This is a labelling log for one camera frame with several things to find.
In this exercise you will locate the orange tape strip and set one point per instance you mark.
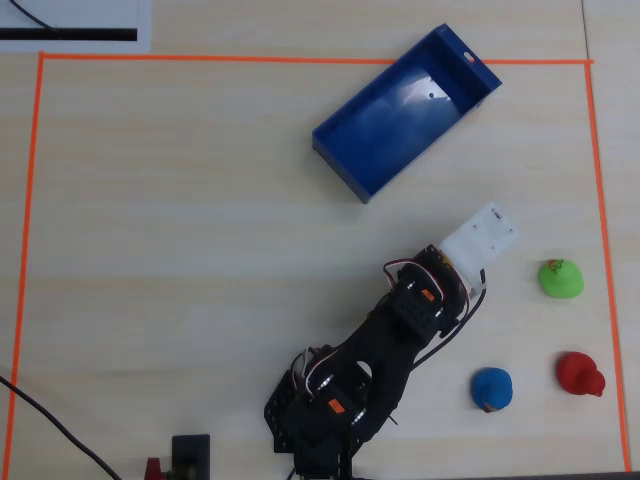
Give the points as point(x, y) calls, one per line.
point(605, 250)
point(27, 200)
point(225, 58)

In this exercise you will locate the blue rubber duck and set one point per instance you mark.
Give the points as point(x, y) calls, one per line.
point(492, 390)

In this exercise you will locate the red clamp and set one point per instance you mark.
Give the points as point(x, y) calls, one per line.
point(153, 470)

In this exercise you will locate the green rubber duck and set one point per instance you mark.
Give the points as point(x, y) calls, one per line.
point(562, 281)

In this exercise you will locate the blue plastic box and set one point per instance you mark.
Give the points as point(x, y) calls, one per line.
point(400, 125)

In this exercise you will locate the red rubber duck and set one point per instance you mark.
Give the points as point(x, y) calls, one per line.
point(580, 372)

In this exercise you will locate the white paper black bar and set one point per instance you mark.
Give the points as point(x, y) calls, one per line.
point(75, 25)

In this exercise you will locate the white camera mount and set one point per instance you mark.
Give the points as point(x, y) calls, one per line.
point(480, 240)

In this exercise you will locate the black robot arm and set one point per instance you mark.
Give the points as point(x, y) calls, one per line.
point(380, 360)

